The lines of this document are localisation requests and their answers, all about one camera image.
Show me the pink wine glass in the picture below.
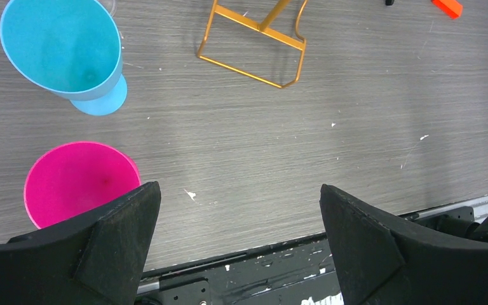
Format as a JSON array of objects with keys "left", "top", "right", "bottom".
[{"left": 24, "top": 141, "right": 141, "bottom": 229}]

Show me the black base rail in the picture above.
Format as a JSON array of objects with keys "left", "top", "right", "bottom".
[{"left": 135, "top": 198, "right": 488, "bottom": 304}]

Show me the blue wine glass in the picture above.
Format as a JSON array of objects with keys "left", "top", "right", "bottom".
[{"left": 0, "top": 0, "right": 128, "bottom": 116}]

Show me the orange block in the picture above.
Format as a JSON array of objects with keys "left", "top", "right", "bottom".
[{"left": 431, "top": 0, "right": 463, "bottom": 20}]

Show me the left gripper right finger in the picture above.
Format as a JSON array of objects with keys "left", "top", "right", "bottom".
[{"left": 320, "top": 185, "right": 488, "bottom": 304}]

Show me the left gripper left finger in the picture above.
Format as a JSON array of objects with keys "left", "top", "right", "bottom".
[{"left": 0, "top": 182, "right": 161, "bottom": 304}]

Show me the gold wire glass rack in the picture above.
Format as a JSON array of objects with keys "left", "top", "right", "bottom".
[{"left": 196, "top": 1, "right": 308, "bottom": 88}]

